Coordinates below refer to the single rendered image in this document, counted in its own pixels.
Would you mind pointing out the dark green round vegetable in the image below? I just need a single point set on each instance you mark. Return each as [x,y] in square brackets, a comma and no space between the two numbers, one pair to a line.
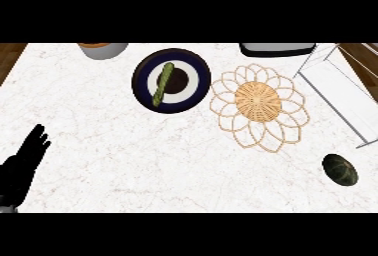
[339,169]

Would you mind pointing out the dark blue and white plate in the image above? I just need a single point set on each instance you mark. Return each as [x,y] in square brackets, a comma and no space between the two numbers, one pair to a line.
[192,71]

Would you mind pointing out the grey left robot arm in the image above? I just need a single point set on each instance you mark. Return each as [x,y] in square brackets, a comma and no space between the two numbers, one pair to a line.
[6,209]

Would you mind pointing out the green cucumber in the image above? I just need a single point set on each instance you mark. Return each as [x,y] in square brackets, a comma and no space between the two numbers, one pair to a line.
[162,83]

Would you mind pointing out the woven wicker flower placemat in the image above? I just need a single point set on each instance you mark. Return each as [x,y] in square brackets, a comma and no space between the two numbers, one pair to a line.
[257,101]

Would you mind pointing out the grey pot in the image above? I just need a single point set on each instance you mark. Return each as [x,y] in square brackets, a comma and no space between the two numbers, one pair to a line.
[102,50]

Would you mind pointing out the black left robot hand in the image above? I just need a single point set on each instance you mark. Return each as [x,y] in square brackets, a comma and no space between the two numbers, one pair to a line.
[22,173]

